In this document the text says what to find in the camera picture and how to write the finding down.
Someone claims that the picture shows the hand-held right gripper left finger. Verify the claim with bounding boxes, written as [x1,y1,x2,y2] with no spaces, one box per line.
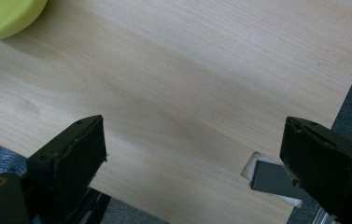
[20,114,108,224]

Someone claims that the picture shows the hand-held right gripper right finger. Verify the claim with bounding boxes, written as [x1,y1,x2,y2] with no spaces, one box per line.
[279,116,352,224]

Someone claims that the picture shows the green plate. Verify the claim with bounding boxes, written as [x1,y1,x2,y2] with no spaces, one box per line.
[0,0,49,43]

